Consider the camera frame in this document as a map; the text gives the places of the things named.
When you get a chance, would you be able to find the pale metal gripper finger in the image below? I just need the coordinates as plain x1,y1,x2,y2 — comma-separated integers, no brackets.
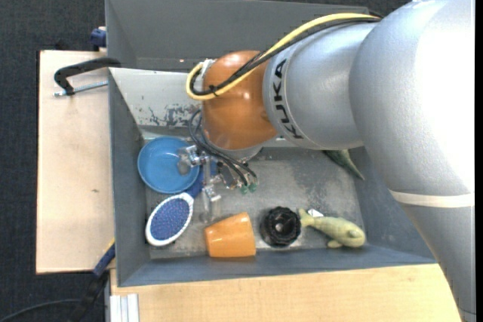
176,145,208,177
199,186,223,224

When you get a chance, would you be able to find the blue bowl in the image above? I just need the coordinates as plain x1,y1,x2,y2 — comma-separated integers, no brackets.
137,136,202,195

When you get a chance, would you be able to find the orange cup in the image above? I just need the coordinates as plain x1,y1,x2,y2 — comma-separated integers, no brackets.
203,211,257,259

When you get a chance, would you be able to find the blue and white hairbrush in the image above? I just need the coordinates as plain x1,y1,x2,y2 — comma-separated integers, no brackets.
145,161,219,247

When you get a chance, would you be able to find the grey metal bin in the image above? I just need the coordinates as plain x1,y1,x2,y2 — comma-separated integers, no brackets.
104,0,438,288

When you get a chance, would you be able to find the black round ribbed knob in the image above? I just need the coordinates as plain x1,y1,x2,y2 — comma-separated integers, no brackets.
259,206,303,249

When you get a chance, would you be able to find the dark green pointed toy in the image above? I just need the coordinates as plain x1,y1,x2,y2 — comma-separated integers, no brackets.
323,148,366,182

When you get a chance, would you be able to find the light green toy fish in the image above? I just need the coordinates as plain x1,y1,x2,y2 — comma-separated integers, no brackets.
297,207,367,250

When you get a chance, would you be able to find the pale wood board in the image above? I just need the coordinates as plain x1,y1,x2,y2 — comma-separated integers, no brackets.
35,50,116,274

